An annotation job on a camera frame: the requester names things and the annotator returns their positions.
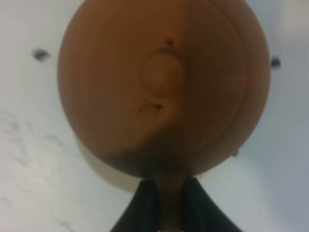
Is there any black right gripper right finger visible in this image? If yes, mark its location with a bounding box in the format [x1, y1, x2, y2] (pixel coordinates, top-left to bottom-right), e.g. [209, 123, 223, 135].
[182, 177, 241, 232]

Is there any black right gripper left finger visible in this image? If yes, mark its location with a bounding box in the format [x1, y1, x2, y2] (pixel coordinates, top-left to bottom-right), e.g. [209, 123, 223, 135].
[111, 180, 160, 232]

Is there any brown clay teapot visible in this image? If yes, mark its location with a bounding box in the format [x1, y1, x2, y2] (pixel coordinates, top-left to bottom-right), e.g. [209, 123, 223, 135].
[58, 0, 271, 232]

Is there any beige round teapot coaster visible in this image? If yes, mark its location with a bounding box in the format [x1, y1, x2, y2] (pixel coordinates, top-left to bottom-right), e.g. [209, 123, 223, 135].
[76, 139, 141, 193]

